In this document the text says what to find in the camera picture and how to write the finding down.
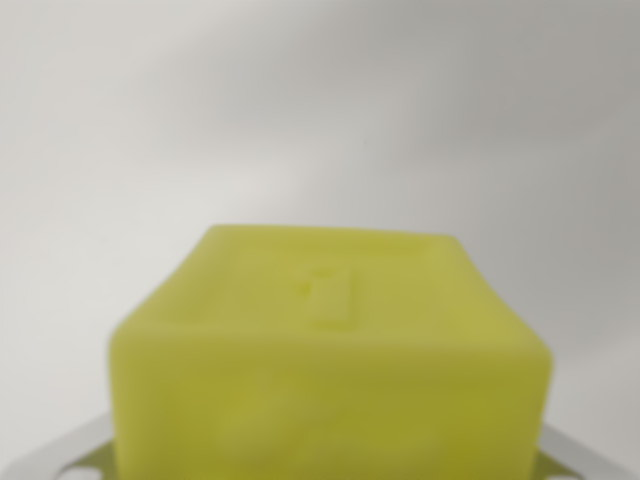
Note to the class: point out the yellow cube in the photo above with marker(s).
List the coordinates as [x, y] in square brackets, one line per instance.
[330, 380]

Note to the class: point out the black grey gripper left finger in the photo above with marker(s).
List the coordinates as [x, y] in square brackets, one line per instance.
[75, 452]

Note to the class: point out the black grey gripper right finger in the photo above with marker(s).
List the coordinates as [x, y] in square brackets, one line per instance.
[570, 457]

